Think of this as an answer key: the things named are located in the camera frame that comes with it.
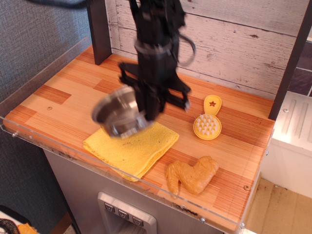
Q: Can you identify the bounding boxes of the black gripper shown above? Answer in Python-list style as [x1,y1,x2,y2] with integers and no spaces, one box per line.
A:
[118,34,192,122]

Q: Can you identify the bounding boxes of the stainless steel pot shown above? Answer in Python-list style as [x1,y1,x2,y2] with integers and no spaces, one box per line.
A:
[92,85,154,138]

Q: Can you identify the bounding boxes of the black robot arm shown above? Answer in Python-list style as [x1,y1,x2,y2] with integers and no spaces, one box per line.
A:
[119,0,191,121]

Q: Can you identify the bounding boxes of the yellow scrub brush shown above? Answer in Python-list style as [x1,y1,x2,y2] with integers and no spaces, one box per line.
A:
[193,95,222,140]

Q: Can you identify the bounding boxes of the yellow folded cloth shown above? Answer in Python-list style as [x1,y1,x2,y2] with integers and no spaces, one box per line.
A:
[83,122,179,182]

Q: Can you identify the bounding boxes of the plastic chicken wing toy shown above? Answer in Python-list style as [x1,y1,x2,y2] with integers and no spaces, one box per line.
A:
[166,156,219,195]

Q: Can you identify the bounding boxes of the silver dispenser panel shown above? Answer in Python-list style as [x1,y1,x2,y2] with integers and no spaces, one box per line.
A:
[97,192,157,234]

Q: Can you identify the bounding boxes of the clear acrylic table guard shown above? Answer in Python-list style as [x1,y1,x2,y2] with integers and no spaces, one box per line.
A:
[0,37,273,234]

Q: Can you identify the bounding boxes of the white cabinet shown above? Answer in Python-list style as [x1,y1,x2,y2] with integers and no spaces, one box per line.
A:
[260,92,312,197]

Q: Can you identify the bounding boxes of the orange object bottom left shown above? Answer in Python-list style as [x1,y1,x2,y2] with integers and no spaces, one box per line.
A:
[17,223,38,234]

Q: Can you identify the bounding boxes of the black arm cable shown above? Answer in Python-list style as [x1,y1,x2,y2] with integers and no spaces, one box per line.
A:
[176,33,197,67]

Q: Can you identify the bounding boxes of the dark left frame post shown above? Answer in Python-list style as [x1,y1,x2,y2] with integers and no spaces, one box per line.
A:
[87,0,112,65]

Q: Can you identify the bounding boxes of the dark frame post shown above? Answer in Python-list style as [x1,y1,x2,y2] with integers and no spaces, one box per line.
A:
[268,0,312,120]
[87,0,112,65]

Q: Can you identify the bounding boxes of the dark right frame post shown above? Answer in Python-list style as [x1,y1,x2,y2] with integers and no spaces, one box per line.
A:
[268,0,312,120]

